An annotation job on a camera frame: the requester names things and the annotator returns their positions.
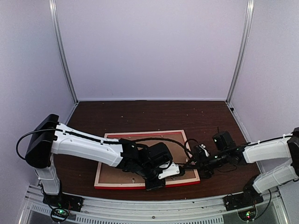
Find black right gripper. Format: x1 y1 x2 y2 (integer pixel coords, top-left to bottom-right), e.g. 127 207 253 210
183 149 228 179

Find red picture frame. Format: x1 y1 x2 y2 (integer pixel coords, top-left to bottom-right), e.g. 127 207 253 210
93 129 201 190

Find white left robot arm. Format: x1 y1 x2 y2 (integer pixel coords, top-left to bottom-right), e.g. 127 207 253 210
25 114 185 207

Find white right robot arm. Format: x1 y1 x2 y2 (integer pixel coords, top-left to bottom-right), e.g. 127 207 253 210
193 127 299 206

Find right controller board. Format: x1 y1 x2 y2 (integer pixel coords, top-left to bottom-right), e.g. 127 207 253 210
237 209 257 222

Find controller board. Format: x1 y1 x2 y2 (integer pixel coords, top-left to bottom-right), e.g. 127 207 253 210
50 208 69 223
237 209 257 222

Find left controller board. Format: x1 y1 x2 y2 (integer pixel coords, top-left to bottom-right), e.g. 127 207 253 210
50 208 69 223

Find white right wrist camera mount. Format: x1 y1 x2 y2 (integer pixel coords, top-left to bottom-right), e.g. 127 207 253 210
200 144 210 157

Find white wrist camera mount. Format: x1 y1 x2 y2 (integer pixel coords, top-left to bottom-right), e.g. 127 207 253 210
200 144 210 157
158 162 180 179

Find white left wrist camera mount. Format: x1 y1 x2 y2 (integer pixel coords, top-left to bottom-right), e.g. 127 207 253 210
158 162 180 179

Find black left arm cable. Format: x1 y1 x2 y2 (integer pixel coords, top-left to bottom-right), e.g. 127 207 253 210
15 129 192 164

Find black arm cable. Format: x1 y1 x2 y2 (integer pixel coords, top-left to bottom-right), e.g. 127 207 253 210
15 129 192 164
183 133 295 173

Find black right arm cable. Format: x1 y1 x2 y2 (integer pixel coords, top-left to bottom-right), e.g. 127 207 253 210
183 133 295 173

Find brown frame backing board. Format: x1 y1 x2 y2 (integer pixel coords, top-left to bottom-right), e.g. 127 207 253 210
98 132 198 185

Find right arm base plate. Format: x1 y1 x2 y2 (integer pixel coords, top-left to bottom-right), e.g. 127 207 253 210
223 193 263 211

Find aluminium front rail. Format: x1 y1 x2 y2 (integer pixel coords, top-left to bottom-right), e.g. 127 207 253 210
16 184 291 224

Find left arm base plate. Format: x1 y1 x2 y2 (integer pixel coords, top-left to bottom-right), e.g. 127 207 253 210
43 194 84 212

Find right aluminium corner post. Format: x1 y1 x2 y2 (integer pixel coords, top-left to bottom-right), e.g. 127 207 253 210
226 0 255 105

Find aluminium corner post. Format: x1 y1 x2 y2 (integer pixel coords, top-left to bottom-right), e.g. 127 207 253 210
226 0 255 105
49 0 79 105

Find left aluminium corner post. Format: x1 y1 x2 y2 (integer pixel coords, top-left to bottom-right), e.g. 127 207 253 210
49 0 79 105

